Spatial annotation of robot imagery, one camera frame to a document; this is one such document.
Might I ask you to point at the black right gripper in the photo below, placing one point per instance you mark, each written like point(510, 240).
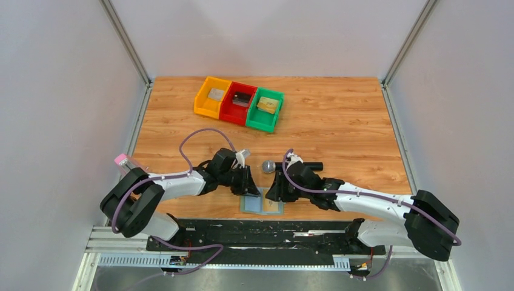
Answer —
point(286, 186)

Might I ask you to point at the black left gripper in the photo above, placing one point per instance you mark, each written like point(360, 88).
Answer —
point(244, 179)

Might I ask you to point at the teal card holder wallet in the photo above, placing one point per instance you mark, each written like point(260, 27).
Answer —
point(253, 205)

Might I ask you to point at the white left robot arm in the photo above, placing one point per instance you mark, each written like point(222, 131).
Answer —
point(131, 204)

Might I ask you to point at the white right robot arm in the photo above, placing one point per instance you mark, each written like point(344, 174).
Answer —
point(420, 221)

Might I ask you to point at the gold VIP card stack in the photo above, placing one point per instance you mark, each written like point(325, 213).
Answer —
point(267, 104)

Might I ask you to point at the black VIP card stack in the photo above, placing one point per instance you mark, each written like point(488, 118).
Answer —
point(241, 99)

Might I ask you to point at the silver VIP card stack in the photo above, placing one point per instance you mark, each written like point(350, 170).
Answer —
point(216, 94)

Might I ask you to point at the black handheld microphone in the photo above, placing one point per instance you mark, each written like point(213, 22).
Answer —
point(270, 166)

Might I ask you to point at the green plastic bin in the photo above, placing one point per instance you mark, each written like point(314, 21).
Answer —
point(260, 119)

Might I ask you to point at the red plastic bin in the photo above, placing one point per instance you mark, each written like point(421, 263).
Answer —
point(235, 105)

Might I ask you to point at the pink metronome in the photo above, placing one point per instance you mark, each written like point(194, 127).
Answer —
point(126, 163)

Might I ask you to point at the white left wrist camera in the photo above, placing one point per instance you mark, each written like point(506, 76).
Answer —
point(241, 156)

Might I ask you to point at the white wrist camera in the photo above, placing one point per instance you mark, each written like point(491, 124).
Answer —
point(293, 158)
point(241, 156)

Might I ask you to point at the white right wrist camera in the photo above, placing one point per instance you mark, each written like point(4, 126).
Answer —
point(293, 158)

